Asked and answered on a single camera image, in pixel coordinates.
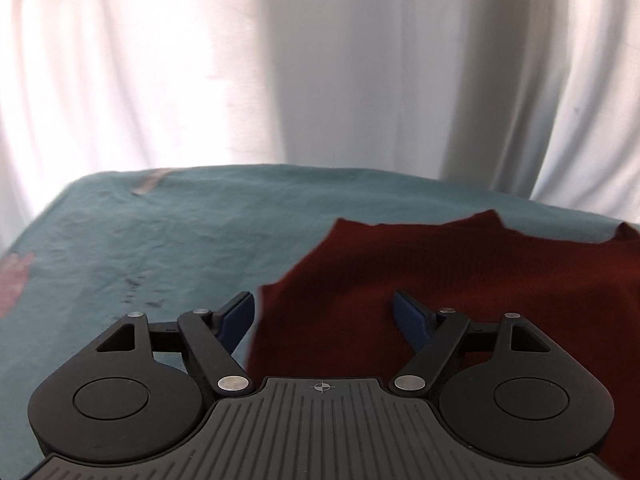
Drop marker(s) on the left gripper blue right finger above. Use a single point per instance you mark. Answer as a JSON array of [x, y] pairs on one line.
[[436, 339]]

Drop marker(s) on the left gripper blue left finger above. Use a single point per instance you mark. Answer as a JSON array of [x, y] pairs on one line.
[[210, 338]]

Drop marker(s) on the dark red knit cardigan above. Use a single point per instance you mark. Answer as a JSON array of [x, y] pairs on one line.
[[331, 315]]

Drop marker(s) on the light blue mushroom bedsheet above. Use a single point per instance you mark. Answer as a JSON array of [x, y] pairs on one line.
[[114, 243]]

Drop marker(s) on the white sheer curtain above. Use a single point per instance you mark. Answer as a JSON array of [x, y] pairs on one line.
[[532, 98]]

